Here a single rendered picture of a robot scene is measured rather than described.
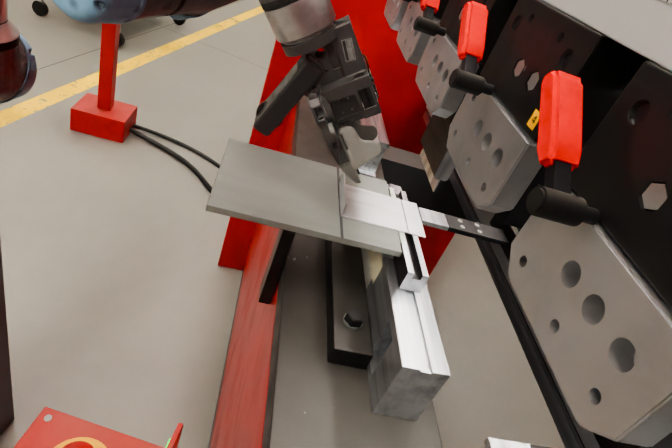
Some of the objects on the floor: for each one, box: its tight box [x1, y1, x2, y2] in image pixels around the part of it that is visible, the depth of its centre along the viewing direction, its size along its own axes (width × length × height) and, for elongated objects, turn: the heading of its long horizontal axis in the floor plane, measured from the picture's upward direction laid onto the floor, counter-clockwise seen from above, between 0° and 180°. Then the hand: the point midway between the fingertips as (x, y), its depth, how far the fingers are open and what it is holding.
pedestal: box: [70, 23, 138, 143], centre depth 218 cm, size 20×25×83 cm
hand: (350, 172), depth 66 cm, fingers closed
